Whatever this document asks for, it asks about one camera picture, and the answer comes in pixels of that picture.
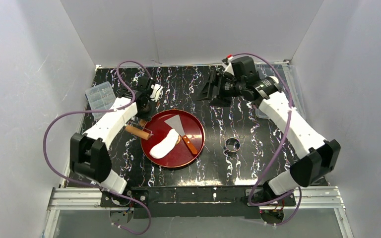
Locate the wooden double-ended pastry roller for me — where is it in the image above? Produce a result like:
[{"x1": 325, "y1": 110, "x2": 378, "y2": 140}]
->
[{"x1": 125, "y1": 119, "x2": 153, "y2": 140}]

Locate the round metal cutter ring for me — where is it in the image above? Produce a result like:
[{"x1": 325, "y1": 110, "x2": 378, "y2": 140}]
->
[{"x1": 224, "y1": 137, "x2": 242, "y2": 156}]

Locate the white dough lump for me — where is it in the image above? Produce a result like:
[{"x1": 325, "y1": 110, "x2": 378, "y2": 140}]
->
[{"x1": 149, "y1": 129, "x2": 180, "y2": 159}]

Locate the red round lacquer plate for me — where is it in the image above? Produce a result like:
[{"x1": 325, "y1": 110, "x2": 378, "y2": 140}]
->
[{"x1": 141, "y1": 110, "x2": 205, "y2": 168}]

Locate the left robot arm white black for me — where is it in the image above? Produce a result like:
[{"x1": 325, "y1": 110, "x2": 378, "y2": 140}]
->
[{"x1": 69, "y1": 77, "x2": 163, "y2": 194}]

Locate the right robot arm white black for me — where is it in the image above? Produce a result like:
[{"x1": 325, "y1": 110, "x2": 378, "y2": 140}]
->
[{"x1": 198, "y1": 54, "x2": 341, "y2": 199}]

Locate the clear plastic compartment box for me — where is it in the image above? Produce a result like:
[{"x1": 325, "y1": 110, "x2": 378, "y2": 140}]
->
[{"x1": 85, "y1": 82, "x2": 116, "y2": 111}]

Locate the clear acrylic tray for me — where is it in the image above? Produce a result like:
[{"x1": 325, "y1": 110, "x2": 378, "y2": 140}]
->
[{"x1": 255, "y1": 62, "x2": 306, "y2": 119}]

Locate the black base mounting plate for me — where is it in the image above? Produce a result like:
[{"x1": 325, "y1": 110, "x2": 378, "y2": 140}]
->
[{"x1": 98, "y1": 185, "x2": 296, "y2": 220}]

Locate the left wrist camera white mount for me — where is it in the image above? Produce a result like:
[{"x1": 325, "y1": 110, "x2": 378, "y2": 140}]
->
[{"x1": 150, "y1": 84, "x2": 163, "y2": 102}]

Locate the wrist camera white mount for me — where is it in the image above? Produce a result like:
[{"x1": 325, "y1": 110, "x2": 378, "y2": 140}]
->
[
  {"x1": 222, "y1": 55, "x2": 234, "y2": 77},
  {"x1": 150, "y1": 84, "x2": 163, "y2": 102}
]

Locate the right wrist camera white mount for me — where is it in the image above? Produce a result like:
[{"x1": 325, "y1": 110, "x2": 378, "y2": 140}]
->
[{"x1": 222, "y1": 55, "x2": 234, "y2": 77}]

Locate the metal scraper wooden handle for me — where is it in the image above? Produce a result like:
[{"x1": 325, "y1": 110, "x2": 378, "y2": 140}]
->
[{"x1": 164, "y1": 115, "x2": 198, "y2": 155}]

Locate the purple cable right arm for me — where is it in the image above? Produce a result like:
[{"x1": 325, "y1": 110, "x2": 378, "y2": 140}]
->
[{"x1": 225, "y1": 53, "x2": 303, "y2": 227}]

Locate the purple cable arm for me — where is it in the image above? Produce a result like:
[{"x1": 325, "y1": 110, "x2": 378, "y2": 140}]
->
[
  {"x1": 42, "y1": 60, "x2": 153, "y2": 235},
  {"x1": 225, "y1": 53, "x2": 303, "y2": 227}
]

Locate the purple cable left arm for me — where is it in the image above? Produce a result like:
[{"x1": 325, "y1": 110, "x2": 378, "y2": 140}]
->
[{"x1": 42, "y1": 60, "x2": 153, "y2": 235}]

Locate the aluminium frame rail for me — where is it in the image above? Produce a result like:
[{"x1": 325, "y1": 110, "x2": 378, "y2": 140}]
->
[{"x1": 42, "y1": 185, "x2": 353, "y2": 238}]

